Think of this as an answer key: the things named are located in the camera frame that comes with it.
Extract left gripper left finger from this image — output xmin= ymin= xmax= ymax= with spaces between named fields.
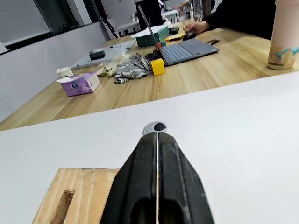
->
xmin=100 ymin=132 xmax=159 ymax=224

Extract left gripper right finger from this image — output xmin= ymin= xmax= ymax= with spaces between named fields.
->
xmin=158 ymin=132 xmax=215 ymax=224

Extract white stool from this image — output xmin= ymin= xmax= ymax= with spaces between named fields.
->
xmin=161 ymin=10 xmax=180 ymax=24

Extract wooden seat board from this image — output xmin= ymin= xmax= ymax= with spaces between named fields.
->
xmin=31 ymin=168 xmax=121 ymax=224

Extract striped grey cloth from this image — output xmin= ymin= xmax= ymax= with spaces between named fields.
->
xmin=114 ymin=55 xmax=152 ymax=84

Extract purple tissue box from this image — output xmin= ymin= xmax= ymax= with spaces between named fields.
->
xmin=57 ymin=71 xmax=101 ymax=98

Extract yellow block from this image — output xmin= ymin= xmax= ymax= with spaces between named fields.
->
xmin=150 ymin=58 xmax=166 ymax=76

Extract crumpled beige gloves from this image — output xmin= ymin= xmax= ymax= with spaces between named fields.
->
xmin=97 ymin=53 xmax=130 ymax=77

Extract white paper cup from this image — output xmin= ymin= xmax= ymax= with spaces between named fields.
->
xmin=56 ymin=67 xmax=74 ymax=79

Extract small black box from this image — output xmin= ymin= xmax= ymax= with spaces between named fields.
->
xmin=89 ymin=51 xmax=105 ymax=60

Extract grey open laptop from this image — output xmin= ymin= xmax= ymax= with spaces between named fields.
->
xmin=137 ymin=5 xmax=220 ymax=67

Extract green box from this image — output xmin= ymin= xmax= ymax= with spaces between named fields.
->
xmin=135 ymin=25 xmax=169 ymax=47

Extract yellow padded envelope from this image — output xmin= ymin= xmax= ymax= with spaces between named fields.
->
xmin=164 ymin=33 xmax=187 ymax=42

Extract white bench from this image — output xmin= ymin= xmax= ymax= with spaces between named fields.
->
xmin=114 ymin=21 xmax=141 ymax=38

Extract person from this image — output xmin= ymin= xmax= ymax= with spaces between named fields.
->
xmin=183 ymin=0 xmax=278 ymax=41

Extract pink patterned tumbler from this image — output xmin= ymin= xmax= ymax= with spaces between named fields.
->
xmin=267 ymin=0 xmax=299 ymax=70

